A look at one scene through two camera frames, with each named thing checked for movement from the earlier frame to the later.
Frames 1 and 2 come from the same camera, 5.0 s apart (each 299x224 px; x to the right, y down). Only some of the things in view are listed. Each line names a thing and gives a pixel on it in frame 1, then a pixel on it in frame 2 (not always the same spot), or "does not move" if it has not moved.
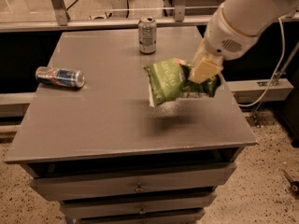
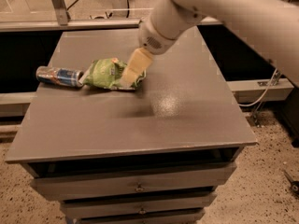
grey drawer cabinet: (108, 156) does not move
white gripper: (224, 38) to (151, 40)
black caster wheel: (293, 185) does not move
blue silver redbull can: (66, 77) does not move
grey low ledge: (247, 91) does not move
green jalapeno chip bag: (168, 80) to (108, 74)
